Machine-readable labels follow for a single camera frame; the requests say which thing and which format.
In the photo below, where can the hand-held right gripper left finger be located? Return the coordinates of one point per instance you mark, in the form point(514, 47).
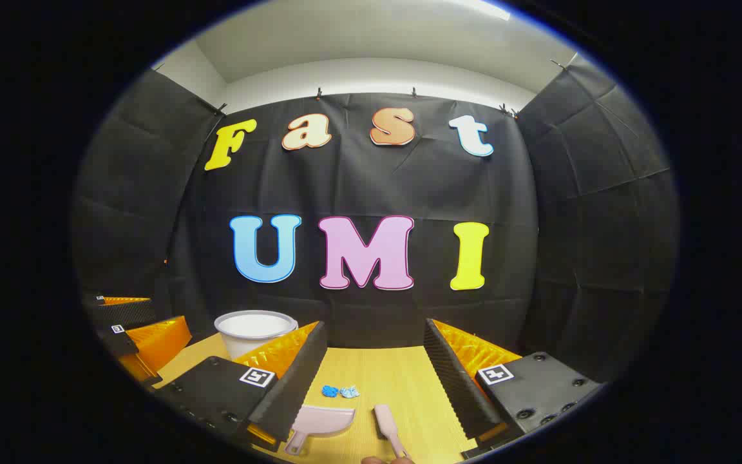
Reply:
point(294, 380)

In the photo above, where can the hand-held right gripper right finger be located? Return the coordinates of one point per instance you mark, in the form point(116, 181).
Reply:
point(451, 380)

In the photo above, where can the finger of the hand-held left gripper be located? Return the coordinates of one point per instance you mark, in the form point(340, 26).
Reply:
point(127, 314)
point(120, 341)

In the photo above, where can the dark blue paper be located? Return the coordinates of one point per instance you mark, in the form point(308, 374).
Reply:
point(330, 391)

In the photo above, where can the pale pink dustpan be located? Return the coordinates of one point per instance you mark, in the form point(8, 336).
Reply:
point(326, 420)

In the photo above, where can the light blue paper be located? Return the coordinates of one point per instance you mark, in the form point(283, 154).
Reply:
point(350, 392)

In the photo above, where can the white ribbed garbage bin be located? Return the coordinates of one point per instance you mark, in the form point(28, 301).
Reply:
point(252, 335)

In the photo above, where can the small pale pink broom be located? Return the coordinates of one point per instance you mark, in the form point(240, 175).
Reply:
point(385, 419)

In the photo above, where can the wooden desktop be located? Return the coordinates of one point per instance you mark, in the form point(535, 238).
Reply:
point(390, 374)

